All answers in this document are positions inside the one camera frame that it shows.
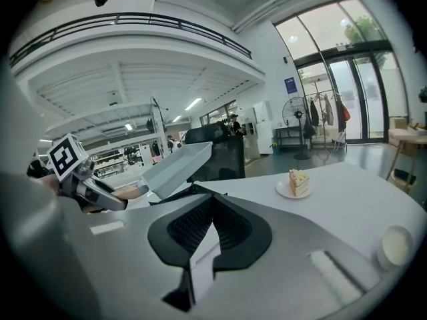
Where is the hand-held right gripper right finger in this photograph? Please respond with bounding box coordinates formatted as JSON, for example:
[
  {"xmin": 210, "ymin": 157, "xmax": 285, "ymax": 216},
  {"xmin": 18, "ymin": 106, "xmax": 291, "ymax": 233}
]
[{"xmin": 193, "ymin": 193, "xmax": 382, "ymax": 320}]

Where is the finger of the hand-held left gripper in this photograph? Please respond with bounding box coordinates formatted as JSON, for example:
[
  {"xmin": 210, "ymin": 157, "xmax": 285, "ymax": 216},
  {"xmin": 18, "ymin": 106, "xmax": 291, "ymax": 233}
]
[
  {"xmin": 90, "ymin": 175, "xmax": 116, "ymax": 196},
  {"xmin": 95, "ymin": 180, "xmax": 129, "ymax": 212}
]

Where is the grey square frying pan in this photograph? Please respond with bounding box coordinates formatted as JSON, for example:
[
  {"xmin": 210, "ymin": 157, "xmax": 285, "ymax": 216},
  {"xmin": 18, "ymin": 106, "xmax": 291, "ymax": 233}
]
[{"xmin": 113, "ymin": 141, "xmax": 214, "ymax": 201}]

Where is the grey hanging jacket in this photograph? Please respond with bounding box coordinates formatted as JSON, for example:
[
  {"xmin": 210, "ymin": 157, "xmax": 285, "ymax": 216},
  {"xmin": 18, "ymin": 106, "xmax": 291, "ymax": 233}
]
[{"xmin": 322, "ymin": 95, "xmax": 334, "ymax": 126}]

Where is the small white cup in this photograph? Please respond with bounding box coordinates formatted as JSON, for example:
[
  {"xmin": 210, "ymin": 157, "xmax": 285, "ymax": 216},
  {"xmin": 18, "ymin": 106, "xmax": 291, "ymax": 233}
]
[{"xmin": 376, "ymin": 225, "xmax": 414, "ymax": 273}]

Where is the black hanging jacket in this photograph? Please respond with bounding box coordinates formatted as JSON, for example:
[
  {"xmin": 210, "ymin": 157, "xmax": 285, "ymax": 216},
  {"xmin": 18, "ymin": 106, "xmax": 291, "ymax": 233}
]
[{"xmin": 309, "ymin": 100, "xmax": 320, "ymax": 127}]

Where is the round wooden table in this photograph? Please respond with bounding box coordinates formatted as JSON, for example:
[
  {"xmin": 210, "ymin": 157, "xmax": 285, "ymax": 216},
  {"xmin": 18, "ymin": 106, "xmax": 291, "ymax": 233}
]
[{"xmin": 386, "ymin": 118, "xmax": 427, "ymax": 193}]

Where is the white plate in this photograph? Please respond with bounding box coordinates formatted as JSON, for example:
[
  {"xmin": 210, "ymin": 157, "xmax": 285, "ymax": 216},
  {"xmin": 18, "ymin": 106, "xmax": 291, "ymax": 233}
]
[{"xmin": 275, "ymin": 178, "xmax": 314, "ymax": 199}]

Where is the cake slice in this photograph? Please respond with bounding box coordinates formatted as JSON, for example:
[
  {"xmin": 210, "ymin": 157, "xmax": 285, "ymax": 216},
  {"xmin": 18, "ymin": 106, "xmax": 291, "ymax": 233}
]
[{"xmin": 288, "ymin": 168, "xmax": 310, "ymax": 197}]

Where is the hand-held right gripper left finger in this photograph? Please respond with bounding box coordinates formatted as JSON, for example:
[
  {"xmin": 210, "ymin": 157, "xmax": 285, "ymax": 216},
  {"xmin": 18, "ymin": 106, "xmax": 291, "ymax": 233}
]
[{"xmin": 0, "ymin": 171, "xmax": 215, "ymax": 320}]

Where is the black balcony railing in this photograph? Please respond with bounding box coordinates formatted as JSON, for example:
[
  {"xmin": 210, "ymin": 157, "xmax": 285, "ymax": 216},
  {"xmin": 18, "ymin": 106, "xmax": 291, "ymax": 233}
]
[{"xmin": 9, "ymin": 11, "xmax": 253, "ymax": 68}]

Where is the glass door front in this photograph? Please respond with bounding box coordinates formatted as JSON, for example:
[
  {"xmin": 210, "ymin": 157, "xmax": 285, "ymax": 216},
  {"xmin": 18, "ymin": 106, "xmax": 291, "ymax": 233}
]
[{"xmin": 275, "ymin": 0, "xmax": 410, "ymax": 143}]

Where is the person's left forearm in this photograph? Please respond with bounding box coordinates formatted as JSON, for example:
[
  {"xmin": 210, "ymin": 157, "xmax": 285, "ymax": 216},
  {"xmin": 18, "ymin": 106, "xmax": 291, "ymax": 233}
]
[{"xmin": 39, "ymin": 174, "xmax": 63, "ymax": 198}]

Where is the black side table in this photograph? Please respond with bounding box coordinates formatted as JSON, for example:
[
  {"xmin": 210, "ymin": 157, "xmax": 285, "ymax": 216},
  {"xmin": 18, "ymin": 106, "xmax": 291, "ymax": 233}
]
[{"xmin": 275, "ymin": 127, "xmax": 313, "ymax": 153}]

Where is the large black floor fan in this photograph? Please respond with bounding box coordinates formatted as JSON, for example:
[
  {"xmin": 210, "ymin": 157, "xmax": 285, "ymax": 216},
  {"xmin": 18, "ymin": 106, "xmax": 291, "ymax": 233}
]
[{"xmin": 282, "ymin": 97, "xmax": 312, "ymax": 161}]

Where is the table with white tablecloth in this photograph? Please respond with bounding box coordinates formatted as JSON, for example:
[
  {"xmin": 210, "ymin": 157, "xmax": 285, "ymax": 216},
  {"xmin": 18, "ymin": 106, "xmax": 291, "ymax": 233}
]
[{"xmin": 126, "ymin": 163, "xmax": 427, "ymax": 269}]

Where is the white locker cabinet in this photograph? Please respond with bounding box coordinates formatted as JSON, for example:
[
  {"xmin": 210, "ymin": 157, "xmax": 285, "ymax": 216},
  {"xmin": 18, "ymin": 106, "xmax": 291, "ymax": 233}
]
[{"xmin": 245, "ymin": 100, "xmax": 274, "ymax": 155}]

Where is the black mesh office chair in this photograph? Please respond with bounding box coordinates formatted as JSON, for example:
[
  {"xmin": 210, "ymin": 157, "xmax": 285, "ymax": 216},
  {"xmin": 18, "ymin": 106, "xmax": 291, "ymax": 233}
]
[{"xmin": 184, "ymin": 125, "xmax": 246, "ymax": 183}]

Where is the wooden coat rack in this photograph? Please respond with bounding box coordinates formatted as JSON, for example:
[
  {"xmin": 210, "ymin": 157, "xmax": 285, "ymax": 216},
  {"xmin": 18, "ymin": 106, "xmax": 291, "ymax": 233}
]
[{"xmin": 305, "ymin": 81, "xmax": 351, "ymax": 153}]

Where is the white shelving rack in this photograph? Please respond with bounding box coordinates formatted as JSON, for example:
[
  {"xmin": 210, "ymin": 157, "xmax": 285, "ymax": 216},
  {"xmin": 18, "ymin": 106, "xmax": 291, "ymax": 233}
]
[{"xmin": 148, "ymin": 97, "xmax": 167, "ymax": 161}]

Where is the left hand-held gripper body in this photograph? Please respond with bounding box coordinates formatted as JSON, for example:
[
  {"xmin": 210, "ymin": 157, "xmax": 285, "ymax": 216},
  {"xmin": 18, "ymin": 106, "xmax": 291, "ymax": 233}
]
[{"xmin": 47, "ymin": 133, "xmax": 103, "ymax": 215}]

